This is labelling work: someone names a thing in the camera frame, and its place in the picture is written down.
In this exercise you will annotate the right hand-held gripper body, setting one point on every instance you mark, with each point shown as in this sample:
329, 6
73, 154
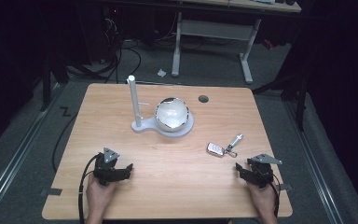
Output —
262, 174

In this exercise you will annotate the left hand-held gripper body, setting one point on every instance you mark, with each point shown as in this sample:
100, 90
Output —
105, 171

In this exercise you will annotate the person's right hand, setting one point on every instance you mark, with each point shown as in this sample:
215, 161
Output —
265, 200

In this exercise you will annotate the person's left hand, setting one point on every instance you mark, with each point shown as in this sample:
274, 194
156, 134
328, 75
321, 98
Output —
98, 197

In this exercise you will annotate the grey tape strip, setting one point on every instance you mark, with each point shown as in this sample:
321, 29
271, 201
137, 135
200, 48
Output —
52, 192
286, 187

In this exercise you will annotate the silver key fob with key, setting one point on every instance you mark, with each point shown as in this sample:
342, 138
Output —
215, 149

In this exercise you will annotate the white stand with pole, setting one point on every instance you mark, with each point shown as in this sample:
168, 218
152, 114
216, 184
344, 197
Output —
134, 99

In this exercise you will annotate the white bowl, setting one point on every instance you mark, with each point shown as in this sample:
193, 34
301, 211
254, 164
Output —
172, 115

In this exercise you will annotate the dark metal stand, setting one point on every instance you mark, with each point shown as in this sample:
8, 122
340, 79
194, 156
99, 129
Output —
46, 84
300, 102

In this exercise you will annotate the white paper scrap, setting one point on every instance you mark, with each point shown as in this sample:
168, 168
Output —
161, 73

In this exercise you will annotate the grey-legged wooden desk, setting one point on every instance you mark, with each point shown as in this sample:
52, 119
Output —
214, 30

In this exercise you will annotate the metal floor rail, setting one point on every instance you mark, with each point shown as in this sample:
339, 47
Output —
15, 161
315, 168

